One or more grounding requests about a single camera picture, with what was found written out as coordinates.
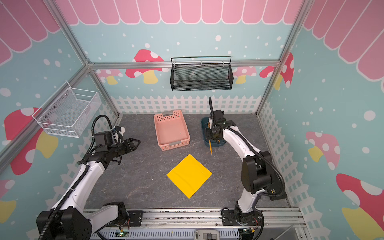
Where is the black wire mesh wall basket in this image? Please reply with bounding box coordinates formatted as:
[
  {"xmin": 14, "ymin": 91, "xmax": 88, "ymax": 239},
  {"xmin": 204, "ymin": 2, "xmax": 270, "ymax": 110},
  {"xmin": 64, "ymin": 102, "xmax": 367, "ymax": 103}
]
[{"xmin": 170, "ymin": 56, "xmax": 234, "ymax": 92}]

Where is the dark teal plastic tray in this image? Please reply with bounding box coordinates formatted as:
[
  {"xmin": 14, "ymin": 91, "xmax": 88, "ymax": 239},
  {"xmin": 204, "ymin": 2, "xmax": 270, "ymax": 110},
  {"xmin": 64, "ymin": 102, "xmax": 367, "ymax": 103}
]
[{"xmin": 201, "ymin": 117, "xmax": 226, "ymax": 148}]

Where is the orange plastic spoon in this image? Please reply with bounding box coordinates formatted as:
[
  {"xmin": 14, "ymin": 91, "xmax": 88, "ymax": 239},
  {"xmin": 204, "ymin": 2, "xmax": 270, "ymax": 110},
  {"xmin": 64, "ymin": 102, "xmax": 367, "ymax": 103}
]
[{"xmin": 209, "ymin": 140, "xmax": 213, "ymax": 155}]

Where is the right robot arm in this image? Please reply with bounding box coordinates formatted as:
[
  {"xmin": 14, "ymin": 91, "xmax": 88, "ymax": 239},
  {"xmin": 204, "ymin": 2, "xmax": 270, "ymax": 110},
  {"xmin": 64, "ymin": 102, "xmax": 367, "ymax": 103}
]
[{"xmin": 205, "ymin": 119, "xmax": 287, "ymax": 226}]

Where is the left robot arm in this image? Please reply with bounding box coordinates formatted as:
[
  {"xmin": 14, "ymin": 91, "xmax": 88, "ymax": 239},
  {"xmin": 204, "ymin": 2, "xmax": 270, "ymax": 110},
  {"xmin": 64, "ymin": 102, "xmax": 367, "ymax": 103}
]
[{"xmin": 36, "ymin": 115, "xmax": 141, "ymax": 240}]

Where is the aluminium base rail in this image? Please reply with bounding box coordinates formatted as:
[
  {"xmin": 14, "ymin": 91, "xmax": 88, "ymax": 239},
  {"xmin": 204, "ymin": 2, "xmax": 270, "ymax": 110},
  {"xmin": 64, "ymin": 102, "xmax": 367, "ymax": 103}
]
[{"xmin": 90, "ymin": 208, "xmax": 311, "ymax": 240}]

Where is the pink perforated plastic basket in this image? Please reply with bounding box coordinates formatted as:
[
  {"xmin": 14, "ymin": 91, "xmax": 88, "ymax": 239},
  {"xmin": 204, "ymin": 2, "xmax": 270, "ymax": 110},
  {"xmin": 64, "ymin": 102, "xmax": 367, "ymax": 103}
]
[{"xmin": 154, "ymin": 110, "xmax": 190, "ymax": 151}]

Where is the yellow paper napkin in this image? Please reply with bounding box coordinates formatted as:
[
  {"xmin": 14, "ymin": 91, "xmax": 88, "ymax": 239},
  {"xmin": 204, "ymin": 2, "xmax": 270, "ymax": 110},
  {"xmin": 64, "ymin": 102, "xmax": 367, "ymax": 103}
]
[{"xmin": 167, "ymin": 154, "xmax": 212, "ymax": 199}]

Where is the white wire mesh wall basket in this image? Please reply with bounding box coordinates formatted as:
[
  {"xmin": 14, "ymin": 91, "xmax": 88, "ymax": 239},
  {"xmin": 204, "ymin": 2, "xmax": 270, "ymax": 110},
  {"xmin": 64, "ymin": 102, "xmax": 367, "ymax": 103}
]
[{"xmin": 32, "ymin": 82, "xmax": 102, "ymax": 138}]

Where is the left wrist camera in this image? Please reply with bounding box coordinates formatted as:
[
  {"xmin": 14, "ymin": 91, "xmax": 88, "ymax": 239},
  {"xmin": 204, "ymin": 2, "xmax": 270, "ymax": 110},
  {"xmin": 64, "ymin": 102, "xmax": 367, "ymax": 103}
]
[{"xmin": 111, "ymin": 126, "xmax": 125, "ymax": 136}]

